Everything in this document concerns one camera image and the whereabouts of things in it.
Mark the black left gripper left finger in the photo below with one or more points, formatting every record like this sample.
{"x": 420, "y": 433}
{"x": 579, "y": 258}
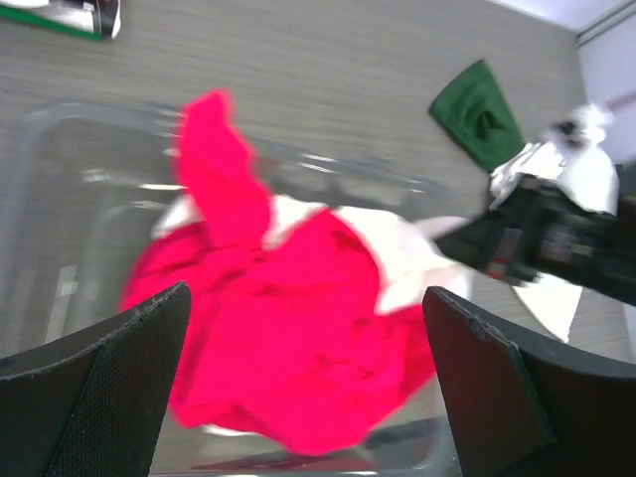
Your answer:
{"x": 92, "y": 403}

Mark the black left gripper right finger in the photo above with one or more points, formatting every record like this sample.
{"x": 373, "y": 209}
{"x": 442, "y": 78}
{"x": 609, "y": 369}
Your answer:
{"x": 522, "y": 404}

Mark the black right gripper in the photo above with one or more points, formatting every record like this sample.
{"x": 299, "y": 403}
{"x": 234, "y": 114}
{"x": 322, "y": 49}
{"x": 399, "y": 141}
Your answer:
{"x": 538, "y": 228}

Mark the white and green raglan shirt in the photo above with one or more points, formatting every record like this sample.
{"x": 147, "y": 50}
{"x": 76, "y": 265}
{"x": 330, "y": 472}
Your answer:
{"x": 474, "y": 113}

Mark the white t shirt in bin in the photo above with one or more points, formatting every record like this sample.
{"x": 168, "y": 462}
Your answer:
{"x": 408, "y": 259}

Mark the red t shirt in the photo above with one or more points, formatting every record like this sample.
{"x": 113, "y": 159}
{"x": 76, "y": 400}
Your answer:
{"x": 284, "y": 342}

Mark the clear plastic bin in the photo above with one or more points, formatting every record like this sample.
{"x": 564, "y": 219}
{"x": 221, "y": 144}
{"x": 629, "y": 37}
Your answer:
{"x": 87, "y": 183}

